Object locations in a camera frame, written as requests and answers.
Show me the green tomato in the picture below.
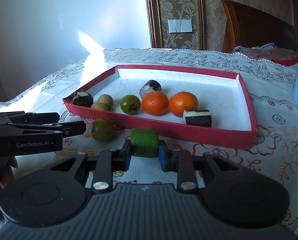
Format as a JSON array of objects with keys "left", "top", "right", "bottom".
[
  {"left": 120, "top": 94, "right": 141, "bottom": 115},
  {"left": 92, "top": 119, "right": 115, "bottom": 141}
]

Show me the dark sugarcane piece round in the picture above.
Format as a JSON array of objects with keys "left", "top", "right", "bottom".
[{"left": 73, "top": 92, "right": 94, "bottom": 108}]

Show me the tan longan fruit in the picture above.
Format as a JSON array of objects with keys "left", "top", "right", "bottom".
[
  {"left": 98, "top": 94, "right": 114, "bottom": 110},
  {"left": 91, "top": 102, "right": 108, "bottom": 111}
]

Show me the green cucumber chunk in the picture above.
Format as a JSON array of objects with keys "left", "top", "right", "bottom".
[{"left": 130, "top": 129, "right": 159, "bottom": 158}]

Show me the dark sugarcane piece tall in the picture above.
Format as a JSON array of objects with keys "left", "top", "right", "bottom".
[{"left": 183, "top": 109, "right": 212, "bottom": 127}]

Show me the orange mandarin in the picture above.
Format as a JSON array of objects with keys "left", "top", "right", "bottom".
[
  {"left": 142, "top": 91, "right": 169, "bottom": 116},
  {"left": 169, "top": 92, "right": 199, "bottom": 117}
]

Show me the person left hand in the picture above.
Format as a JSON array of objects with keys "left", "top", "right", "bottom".
[{"left": 0, "top": 156, "right": 18, "bottom": 194}]

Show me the red shallow cardboard tray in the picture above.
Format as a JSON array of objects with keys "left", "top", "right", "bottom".
[{"left": 63, "top": 65, "right": 258, "bottom": 150}]

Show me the floral lace tablecloth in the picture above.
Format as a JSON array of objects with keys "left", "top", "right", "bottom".
[{"left": 0, "top": 49, "right": 298, "bottom": 235}]

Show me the bedding pile on bed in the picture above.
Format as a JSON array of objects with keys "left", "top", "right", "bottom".
[{"left": 233, "top": 43, "right": 298, "bottom": 67}]

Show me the wooden bed headboard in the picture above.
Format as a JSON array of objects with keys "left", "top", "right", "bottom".
[{"left": 221, "top": 0, "right": 298, "bottom": 53}]

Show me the white wall switch panel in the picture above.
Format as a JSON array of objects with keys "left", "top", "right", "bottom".
[{"left": 168, "top": 19, "right": 193, "bottom": 33}]

